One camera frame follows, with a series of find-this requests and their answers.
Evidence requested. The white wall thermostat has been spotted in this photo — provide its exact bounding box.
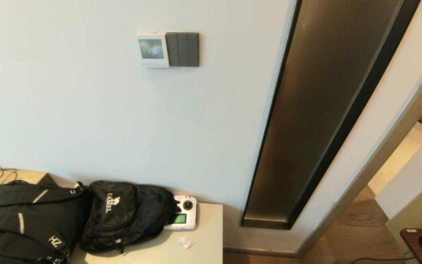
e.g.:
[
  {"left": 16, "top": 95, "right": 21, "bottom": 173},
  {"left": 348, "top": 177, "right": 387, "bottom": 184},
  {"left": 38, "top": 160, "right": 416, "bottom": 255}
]
[{"left": 135, "top": 32, "right": 170, "bottom": 68}]

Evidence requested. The white remote controller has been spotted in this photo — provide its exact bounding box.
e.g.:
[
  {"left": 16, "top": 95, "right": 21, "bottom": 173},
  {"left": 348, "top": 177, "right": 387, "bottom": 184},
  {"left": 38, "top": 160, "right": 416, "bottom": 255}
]
[{"left": 163, "top": 195, "right": 198, "bottom": 231}]

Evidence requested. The beige cabinet top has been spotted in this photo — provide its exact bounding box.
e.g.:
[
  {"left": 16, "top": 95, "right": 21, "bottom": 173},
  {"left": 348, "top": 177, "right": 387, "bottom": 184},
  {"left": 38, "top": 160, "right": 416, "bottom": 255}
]
[{"left": 68, "top": 202, "right": 223, "bottom": 264}]

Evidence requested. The crumpled white wrapper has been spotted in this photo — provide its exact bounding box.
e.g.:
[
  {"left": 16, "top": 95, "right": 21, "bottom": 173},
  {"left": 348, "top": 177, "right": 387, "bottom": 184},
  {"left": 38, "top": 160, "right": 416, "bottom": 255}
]
[{"left": 177, "top": 237, "right": 196, "bottom": 249}]

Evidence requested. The small black Camel backpack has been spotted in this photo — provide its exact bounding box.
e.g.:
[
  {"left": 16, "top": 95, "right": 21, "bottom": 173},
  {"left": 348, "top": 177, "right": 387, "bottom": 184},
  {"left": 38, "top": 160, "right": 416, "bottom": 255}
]
[{"left": 79, "top": 180, "right": 181, "bottom": 254}]

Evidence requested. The light wooden desk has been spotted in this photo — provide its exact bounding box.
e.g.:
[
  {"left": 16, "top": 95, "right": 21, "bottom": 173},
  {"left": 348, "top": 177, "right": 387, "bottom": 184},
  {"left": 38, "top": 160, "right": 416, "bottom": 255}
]
[{"left": 0, "top": 166, "right": 56, "bottom": 193}]

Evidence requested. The large black backpack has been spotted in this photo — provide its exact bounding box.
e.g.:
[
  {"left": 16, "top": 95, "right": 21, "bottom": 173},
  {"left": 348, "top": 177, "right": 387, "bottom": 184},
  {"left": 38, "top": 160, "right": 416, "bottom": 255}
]
[{"left": 0, "top": 180, "right": 91, "bottom": 264}]

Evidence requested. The grey wall light switch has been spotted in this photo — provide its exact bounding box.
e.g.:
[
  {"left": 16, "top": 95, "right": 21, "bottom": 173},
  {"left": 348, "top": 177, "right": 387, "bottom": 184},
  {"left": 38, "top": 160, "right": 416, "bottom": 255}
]
[{"left": 166, "top": 32, "right": 200, "bottom": 67}]

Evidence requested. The grey door frame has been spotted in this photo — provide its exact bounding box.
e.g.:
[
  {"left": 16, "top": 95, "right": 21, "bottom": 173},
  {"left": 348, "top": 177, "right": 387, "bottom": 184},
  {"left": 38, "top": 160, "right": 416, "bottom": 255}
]
[{"left": 295, "top": 40, "right": 422, "bottom": 257}]

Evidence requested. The black floor cable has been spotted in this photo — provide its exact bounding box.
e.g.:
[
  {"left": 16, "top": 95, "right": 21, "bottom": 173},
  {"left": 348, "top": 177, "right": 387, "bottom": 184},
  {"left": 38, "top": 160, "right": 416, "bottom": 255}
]
[{"left": 350, "top": 257, "right": 411, "bottom": 264}]

